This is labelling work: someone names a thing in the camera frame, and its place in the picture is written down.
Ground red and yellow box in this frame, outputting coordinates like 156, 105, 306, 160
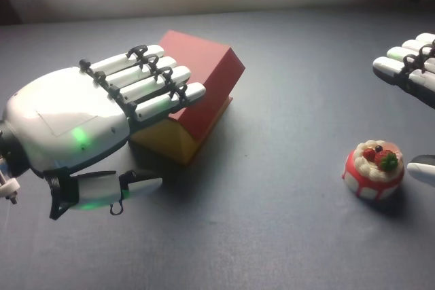
130, 29, 246, 168

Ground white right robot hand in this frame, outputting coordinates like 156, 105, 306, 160
372, 33, 435, 183

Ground small red white object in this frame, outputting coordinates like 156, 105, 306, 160
341, 139, 406, 204

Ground grey table cloth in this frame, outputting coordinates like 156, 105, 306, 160
0, 6, 435, 290

